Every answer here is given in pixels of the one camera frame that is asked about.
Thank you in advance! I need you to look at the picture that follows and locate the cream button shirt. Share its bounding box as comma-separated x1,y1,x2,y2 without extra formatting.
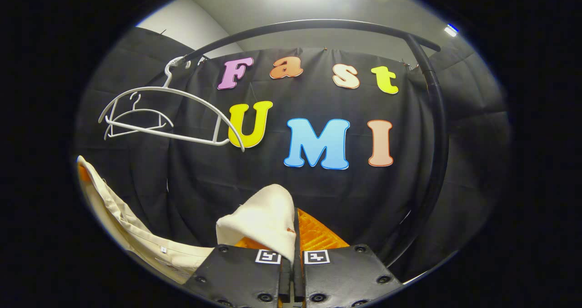
76,156,297,286

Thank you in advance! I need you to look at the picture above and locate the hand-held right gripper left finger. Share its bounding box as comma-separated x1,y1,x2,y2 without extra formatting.
184,237,292,308

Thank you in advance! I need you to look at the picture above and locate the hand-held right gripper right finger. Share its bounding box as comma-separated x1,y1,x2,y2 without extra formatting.
293,207,403,308

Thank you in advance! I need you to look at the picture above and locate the large white clothes hanger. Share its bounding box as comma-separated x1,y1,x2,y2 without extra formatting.
98,56,246,153

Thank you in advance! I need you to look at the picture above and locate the black backdrop cloth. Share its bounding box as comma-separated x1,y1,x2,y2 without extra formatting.
75,26,510,281

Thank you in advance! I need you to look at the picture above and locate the small white clothes hanger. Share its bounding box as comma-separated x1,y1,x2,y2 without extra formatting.
104,92,174,140

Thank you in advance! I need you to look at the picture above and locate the black clothes rack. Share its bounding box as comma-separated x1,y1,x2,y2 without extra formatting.
182,19,451,268

